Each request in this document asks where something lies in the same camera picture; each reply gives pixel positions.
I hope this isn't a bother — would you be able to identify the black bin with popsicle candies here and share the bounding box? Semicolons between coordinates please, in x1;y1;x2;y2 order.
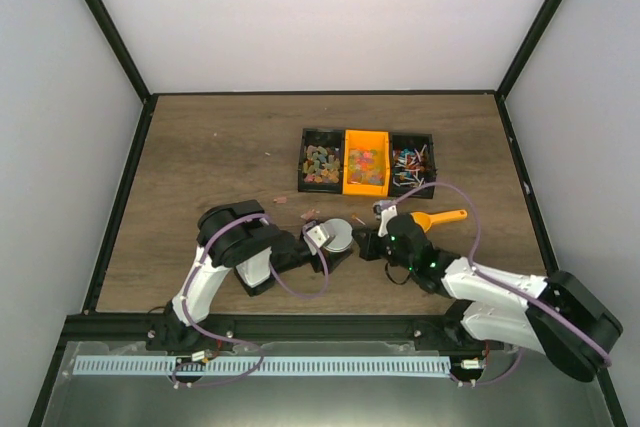
297;128;345;194

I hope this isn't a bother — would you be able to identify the orange plastic scoop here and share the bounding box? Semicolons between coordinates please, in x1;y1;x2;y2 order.
411;209;468;232

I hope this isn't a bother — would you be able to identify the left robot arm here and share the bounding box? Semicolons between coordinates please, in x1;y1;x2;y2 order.
157;199;353;351

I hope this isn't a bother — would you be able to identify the yellow bin with star candies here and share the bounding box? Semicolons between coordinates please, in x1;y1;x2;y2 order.
342;129;391;197

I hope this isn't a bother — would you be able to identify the black frame base bar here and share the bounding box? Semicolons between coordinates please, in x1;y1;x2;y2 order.
62;311;591;353

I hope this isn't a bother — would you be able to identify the light blue slotted rail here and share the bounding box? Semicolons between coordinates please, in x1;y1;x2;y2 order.
71;355;451;378

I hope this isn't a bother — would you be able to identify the pink candy beside cup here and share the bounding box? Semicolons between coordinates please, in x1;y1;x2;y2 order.
301;208;320;221

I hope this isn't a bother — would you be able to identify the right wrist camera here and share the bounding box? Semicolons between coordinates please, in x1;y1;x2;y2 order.
373;200;398;237

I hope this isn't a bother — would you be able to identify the black bin with lollipops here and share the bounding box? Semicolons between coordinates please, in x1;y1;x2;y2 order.
388;132;437;197

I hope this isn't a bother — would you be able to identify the clear plastic cup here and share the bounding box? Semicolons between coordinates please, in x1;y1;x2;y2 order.
324;243;351;254

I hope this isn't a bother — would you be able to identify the white round lid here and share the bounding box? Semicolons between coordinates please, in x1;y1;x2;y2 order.
325;218;353;245

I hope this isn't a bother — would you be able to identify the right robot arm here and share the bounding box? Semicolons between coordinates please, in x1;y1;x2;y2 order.
353;208;623;382

